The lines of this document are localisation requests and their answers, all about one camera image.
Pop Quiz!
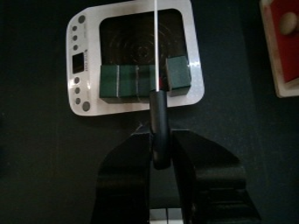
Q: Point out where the round beige wooden knob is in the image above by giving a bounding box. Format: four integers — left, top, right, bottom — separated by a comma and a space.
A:
277, 11, 299, 37

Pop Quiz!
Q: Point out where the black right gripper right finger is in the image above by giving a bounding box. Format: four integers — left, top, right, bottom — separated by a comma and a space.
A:
169, 129, 263, 224

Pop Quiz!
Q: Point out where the black-handled knife with silver blade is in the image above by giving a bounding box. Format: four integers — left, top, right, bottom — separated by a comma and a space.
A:
148, 0, 173, 171

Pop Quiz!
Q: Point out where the white kitchen scale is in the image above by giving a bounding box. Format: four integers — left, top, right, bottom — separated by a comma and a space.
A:
64, 0, 206, 117

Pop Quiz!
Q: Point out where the red and white box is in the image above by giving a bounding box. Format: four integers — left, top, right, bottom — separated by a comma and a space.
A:
257, 0, 299, 99

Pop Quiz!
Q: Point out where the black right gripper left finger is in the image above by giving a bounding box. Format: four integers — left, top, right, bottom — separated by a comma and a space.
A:
89, 131, 154, 224

